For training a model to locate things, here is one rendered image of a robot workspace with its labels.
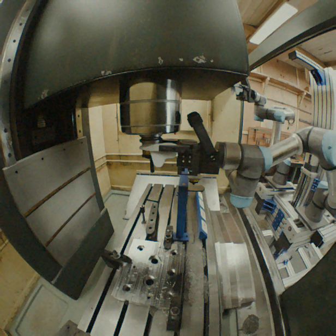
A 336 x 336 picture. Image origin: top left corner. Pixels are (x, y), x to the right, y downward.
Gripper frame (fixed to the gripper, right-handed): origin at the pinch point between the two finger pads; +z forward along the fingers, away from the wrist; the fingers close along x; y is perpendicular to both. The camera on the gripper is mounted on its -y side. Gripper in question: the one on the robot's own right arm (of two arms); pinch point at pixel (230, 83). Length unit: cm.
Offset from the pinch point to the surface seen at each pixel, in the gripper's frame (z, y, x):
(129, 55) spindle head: 52, 7, -26
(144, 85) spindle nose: 49, 13, -22
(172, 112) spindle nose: 43, 18, -23
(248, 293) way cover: 10, 99, -54
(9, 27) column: 98, -25, -13
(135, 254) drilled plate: 56, 69, -16
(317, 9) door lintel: -6, -39, -54
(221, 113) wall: -43, 14, 50
